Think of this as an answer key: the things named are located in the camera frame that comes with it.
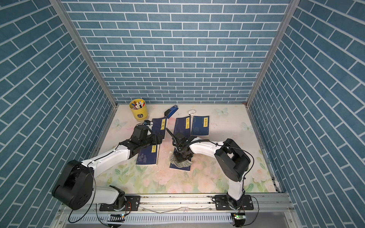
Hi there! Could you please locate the blue book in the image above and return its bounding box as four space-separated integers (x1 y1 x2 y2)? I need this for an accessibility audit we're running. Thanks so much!
191 116 209 136
174 116 191 138
151 117 168 140
170 153 192 172
136 145 160 165

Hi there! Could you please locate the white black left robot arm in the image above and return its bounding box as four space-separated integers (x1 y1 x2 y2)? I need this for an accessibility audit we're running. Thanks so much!
51 124 163 211

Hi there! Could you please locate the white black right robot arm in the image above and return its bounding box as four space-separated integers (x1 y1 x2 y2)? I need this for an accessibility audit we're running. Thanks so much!
170 135 252 203

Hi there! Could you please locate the yellow pen cup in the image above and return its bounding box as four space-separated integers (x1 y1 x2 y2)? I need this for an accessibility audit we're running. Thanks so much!
129 98 148 122

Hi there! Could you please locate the blue black stapler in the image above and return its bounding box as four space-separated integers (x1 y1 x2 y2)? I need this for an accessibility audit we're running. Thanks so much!
164 105 178 119

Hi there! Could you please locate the small white stapler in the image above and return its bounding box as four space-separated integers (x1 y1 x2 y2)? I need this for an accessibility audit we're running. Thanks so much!
188 109 196 116

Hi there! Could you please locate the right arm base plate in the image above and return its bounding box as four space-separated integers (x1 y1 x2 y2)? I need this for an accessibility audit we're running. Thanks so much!
212 194 254 211

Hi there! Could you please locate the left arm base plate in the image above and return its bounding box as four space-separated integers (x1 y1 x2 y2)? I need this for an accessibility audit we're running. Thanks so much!
99 195 141 212

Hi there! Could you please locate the white cable duct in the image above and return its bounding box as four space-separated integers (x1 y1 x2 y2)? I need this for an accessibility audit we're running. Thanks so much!
70 213 233 225

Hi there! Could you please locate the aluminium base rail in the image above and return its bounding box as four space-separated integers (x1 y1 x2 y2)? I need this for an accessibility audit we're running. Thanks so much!
56 192 297 214

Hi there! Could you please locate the aluminium corner post left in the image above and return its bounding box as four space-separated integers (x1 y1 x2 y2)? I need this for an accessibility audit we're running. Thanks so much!
49 0 117 108

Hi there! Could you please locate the aluminium corner post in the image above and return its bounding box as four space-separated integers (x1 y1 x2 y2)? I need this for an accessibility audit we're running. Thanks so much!
49 0 117 108
246 0 300 108

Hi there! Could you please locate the aluminium corner post right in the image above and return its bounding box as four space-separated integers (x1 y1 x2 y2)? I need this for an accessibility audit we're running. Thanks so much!
246 0 300 108

